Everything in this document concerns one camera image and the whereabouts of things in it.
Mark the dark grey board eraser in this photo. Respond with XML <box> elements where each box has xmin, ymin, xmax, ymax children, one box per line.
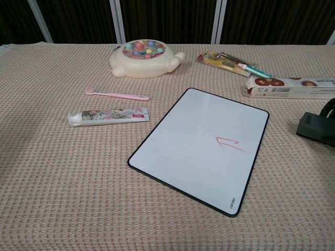
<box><xmin>296</xmin><ymin>111</ymin><xmax>335</xmax><ymax>147</ymax></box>

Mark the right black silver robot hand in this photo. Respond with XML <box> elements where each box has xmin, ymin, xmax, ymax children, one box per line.
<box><xmin>320</xmin><ymin>98</ymin><xmax>335</xmax><ymax>119</ymax></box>

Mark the floral toothpaste tube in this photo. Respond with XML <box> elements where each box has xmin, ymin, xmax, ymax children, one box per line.
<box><xmin>68</xmin><ymin>106</ymin><xmax>150</xmax><ymax>128</ymax></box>

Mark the cream fishing game toy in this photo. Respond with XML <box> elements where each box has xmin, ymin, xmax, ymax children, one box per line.
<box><xmin>109</xmin><ymin>39</ymin><xmax>186</xmax><ymax>79</ymax></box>

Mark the long cookie box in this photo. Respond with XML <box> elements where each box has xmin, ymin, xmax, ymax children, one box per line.
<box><xmin>240</xmin><ymin>75</ymin><xmax>335</xmax><ymax>100</ymax></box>

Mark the teal white marker pen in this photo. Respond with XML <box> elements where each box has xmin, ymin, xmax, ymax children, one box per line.
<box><xmin>237</xmin><ymin>62</ymin><xmax>274</xmax><ymax>79</ymax></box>

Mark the pink toothbrush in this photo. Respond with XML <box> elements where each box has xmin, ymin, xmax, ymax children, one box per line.
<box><xmin>84</xmin><ymin>87</ymin><xmax>150</xmax><ymax>102</ymax></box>

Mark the beige waffle tablecloth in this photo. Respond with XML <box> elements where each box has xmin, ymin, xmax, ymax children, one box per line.
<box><xmin>0</xmin><ymin>41</ymin><xmax>335</xmax><ymax>251</ymax></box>

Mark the white drawing board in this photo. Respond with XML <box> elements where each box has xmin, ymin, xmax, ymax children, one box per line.
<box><xmin>127</xmin><ymin>87</ymin><xmax>270</xmax><ymax>218</ymax></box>

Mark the yellow razor blister pack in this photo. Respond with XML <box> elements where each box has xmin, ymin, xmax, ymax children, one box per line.
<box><xmin>197</xmin><ymin>51</ymin><xmax>259</xmax><ymax>77</ymax></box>

